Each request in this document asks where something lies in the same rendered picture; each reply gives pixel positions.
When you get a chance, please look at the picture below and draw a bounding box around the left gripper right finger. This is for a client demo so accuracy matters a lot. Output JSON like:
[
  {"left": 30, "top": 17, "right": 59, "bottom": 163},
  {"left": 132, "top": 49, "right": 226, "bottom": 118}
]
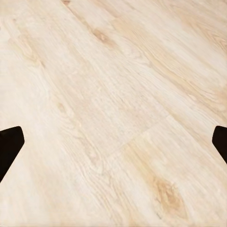
[{"left": 212, "top": 126, "right": 227, "bottom": 164}]

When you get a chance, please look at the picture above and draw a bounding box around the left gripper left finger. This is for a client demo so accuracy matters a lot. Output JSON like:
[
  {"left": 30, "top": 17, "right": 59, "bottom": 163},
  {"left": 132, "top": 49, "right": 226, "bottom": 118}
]
[{"left": 0, "top": 126, "right": 25, "bottom": 183}]

